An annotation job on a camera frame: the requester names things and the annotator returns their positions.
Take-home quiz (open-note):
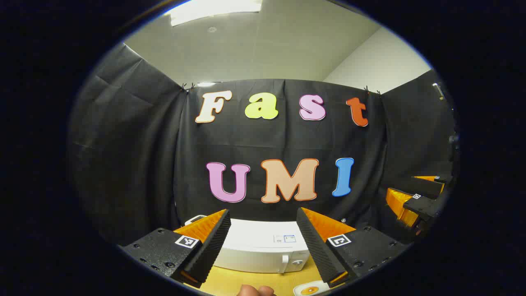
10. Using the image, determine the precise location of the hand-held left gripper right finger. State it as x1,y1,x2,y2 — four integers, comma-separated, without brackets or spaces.
296,207,411,288

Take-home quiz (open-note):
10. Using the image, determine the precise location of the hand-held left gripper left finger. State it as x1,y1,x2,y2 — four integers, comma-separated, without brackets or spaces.
119,209,232,289

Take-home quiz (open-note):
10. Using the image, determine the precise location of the white square plate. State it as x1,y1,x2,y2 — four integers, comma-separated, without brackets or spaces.
293,280,330,296

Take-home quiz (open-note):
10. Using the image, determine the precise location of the white microwave oven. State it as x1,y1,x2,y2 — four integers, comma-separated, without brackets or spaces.
213,218,311,274

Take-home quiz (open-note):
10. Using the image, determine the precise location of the black backdrop cloth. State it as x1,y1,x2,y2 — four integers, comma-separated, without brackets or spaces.
68,43,457,247

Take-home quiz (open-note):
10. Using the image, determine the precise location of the ceiling light panel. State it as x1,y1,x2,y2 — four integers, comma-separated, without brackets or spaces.
169,0,263,27

